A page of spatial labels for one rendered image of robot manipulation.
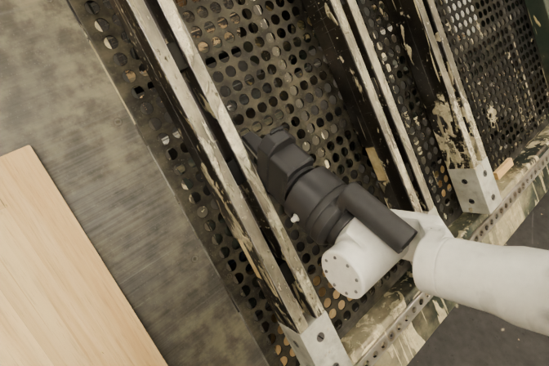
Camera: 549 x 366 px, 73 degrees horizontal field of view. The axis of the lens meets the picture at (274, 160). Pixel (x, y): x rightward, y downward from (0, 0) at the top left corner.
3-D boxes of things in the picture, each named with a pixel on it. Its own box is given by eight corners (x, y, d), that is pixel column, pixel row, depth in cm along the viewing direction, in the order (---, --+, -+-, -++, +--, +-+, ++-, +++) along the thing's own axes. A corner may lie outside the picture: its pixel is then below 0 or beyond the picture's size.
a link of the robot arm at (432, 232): (381, 243, 54) (477, 265, 43) (342, 278, 49) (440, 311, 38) (371, 203, 53) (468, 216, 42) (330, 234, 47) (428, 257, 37)
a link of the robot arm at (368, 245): (338, 213, 57) (398, 266, 51) (288, 248, 51) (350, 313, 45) (361, 160, 49) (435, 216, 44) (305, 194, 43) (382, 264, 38)
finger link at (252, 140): (253, 132, 61) (278, 153, 58) (238, 140, 59) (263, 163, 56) (253, 125, 59) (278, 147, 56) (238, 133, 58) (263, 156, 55)
